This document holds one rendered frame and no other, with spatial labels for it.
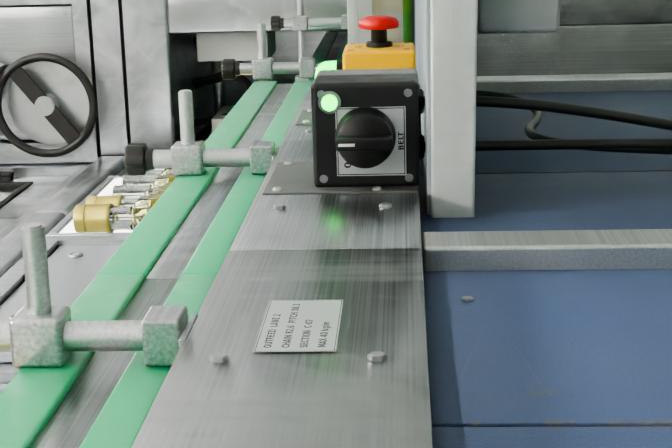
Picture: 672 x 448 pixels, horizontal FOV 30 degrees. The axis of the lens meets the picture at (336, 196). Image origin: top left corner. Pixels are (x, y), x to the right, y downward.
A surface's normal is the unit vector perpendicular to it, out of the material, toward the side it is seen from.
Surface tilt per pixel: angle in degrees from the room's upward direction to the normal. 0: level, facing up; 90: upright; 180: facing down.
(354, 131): 90
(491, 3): 90
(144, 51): 90
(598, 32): 90
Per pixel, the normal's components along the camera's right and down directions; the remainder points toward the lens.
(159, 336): -0.05, 0.23
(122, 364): -0.03, -0.97
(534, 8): -0.04, 0.48
